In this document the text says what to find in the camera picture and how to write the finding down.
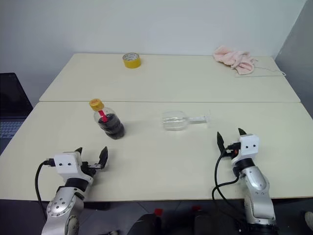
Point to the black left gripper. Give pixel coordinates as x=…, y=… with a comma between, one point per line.
x=85, y=167

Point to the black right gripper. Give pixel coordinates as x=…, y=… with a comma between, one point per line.
x=232, y=154

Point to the dark soda bottle yellow cap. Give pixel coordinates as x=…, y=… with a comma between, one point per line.
x=112, y=127

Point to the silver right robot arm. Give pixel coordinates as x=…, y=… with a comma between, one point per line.
x=259, y=191

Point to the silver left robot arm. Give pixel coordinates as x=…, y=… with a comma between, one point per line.
x=61, y=203

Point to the clear plastic cup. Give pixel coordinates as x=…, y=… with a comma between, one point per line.
x=173, y=121

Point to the pink towel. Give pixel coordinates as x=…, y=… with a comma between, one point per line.
x=232, y=57

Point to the dark rounded shape red top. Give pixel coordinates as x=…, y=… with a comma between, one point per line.
x=146, y=224

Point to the black laptop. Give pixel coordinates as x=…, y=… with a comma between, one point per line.
x=12, y=98

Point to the yellow tape roll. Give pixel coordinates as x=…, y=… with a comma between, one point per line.
x=132, y=64

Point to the white shoe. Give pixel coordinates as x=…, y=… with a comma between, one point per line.
x=309, y=217

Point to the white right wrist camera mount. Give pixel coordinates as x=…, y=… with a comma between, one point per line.
x=248, y=147

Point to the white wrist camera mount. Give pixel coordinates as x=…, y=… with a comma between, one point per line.
x=248, y=147
x=67, y=166

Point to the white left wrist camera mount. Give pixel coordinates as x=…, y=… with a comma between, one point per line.
x=67, y=166

